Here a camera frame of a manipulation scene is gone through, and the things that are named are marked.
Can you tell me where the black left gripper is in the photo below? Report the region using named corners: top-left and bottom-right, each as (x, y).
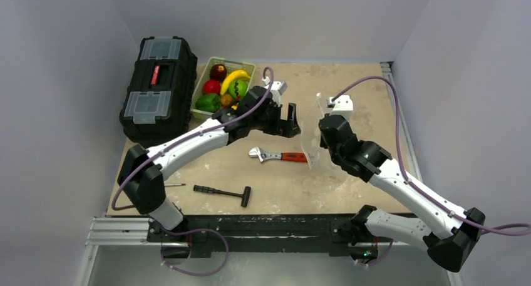
top-left (250, 101), bottom-right (299, 138)

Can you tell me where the clear zip top bag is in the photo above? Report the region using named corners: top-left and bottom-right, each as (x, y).
top-left (299, 93), bottom-right (347, 181)

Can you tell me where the green bell pepper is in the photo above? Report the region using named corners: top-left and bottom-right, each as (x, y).
top-left (195, 93), bottom-right (221, 113)

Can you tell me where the pale green perforated basket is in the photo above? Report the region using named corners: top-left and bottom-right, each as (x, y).
top-left (190, 56), bottom-right (256, 120)

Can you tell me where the green watermelon toy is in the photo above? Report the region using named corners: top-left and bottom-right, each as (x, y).
top-left (228, 79), bottom-right (248, 100)

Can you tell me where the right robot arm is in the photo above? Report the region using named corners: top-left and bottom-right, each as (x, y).
top-left (319, 115), bottom-right (485, 272)

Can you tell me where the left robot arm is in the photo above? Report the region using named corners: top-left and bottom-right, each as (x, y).
top-left (117, 81), bottom-right (300, 242)

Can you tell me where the yellow banana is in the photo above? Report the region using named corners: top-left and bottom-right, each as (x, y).
top-left (220, 69), bottom-right (251, 95)

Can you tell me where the black hammer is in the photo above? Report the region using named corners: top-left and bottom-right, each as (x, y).
top-left (193, 185), bottom-right (252, 208)

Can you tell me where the red tomato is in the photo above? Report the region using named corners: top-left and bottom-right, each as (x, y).
top-left (202, 79), bottom-right (221, 94)

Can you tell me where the dark red apple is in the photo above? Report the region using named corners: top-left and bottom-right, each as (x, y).
top-left (209, 64), bottom-right (227, 83)

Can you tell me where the black plastic toolbox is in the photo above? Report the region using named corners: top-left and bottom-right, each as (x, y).
top-left (119, 36), bottom-right (198, 148)

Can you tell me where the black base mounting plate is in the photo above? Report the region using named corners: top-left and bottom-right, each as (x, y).
top-left (147, 214), bottom-right (390, 262)

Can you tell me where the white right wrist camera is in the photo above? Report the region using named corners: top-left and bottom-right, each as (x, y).
top-left (327, 95), bottom-right (354, 121)

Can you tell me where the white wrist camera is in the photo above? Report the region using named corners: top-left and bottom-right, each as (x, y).
top-left (262, 76), bottom-right (287, 96)
top-left (327, 95), bottom-right (354, 121)

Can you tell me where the red handled adjustable wrench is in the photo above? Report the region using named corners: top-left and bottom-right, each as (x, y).
top-left (248, 147), bottom-right (307, 163)

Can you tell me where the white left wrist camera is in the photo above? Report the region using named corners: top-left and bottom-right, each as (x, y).
top-left (262, 76), bottom-right (287, 96)

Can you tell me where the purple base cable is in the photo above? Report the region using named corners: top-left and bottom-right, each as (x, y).
top-left (160, 228), bottom-right (230, 277)

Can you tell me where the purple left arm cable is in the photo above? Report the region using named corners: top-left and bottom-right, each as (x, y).
top-left (110, 66), bottom-right (275, 212)

